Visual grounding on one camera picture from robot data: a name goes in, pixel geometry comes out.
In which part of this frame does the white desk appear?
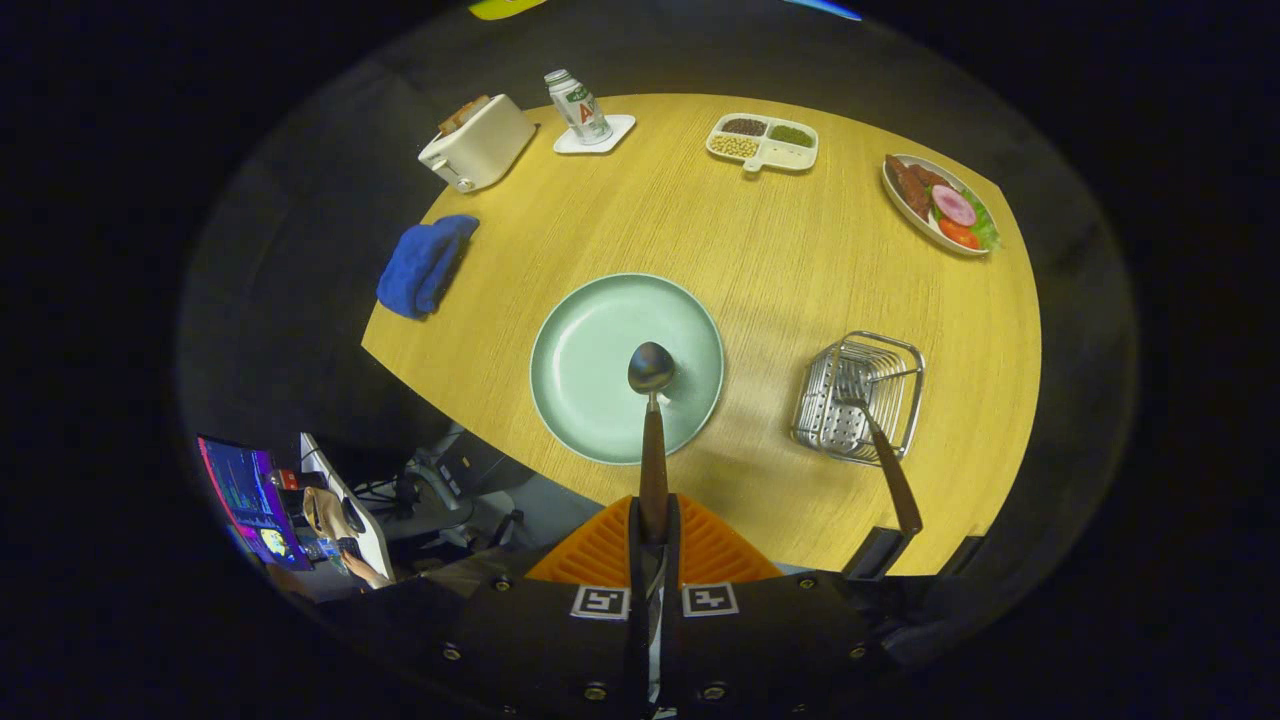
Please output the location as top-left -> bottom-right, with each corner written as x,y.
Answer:
298,432 -> 396,583

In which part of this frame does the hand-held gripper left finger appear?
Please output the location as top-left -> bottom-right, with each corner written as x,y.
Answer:
430,493 -> 656,720

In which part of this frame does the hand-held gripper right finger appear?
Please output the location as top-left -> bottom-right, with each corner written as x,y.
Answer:
655,493 -> 901,720

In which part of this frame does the small white drink bottle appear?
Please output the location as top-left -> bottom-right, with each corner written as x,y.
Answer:
544,69 -> 613,147

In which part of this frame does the black table bracket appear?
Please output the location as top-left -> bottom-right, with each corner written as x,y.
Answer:
842,526 -> 906,581
935,535 -> 986,579

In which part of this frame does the metal wire basket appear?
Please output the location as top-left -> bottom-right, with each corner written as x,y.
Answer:
790,331 -> 926,466

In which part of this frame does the white toaster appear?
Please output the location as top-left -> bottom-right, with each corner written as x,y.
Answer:
418,94 -> 538,194

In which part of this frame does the toast slice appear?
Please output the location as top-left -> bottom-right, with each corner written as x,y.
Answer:
438,95 -> 493,136

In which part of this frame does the green lettuce leaf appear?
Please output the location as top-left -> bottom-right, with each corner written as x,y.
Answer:
965,190 -> 1003,251

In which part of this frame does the pale green plate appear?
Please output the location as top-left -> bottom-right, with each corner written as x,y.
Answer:
529,273 -> 726,466

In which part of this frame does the white oval food plate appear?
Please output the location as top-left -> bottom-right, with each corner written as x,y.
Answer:
882,154 -> 1003,258

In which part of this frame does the pink ham slice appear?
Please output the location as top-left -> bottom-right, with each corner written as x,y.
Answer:
932,184 -> 978,227

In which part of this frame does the blue cloth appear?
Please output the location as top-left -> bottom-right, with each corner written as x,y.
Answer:
376,214 -> 481,320

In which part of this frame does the fork with wooden handle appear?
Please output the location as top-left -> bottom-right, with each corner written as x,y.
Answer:
835,375 -> 924,538

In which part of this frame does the white square coaster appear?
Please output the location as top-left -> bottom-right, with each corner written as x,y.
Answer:
553,114 -> 637,155

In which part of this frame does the brown meat piece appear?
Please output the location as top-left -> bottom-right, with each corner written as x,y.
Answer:
885,155 -> 946,216

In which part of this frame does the glowing computer monitor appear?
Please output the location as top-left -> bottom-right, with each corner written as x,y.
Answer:
197,435 -> 313,573

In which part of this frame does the white divided dish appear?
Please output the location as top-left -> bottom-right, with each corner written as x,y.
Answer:
705,113 -> 820,174

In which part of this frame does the spoon with wooden handle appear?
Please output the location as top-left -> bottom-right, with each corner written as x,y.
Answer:
627,341 -> 677,546

